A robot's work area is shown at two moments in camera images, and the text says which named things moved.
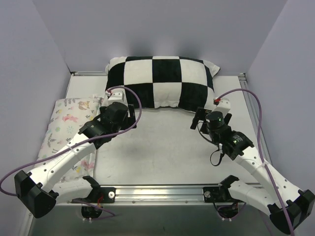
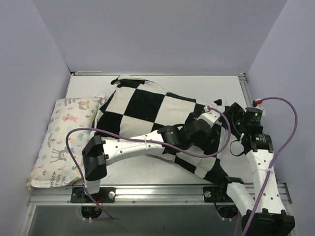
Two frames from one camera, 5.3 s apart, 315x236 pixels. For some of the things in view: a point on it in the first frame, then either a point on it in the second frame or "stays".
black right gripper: [197, 118] → [233, 114]
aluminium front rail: [153, 195] stays
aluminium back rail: [101, 73] stays
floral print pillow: [69, 116] stays
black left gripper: [132, 115] → [206, 133]
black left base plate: [101, 195] stays
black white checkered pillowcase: [170, 82] → [128, 108]
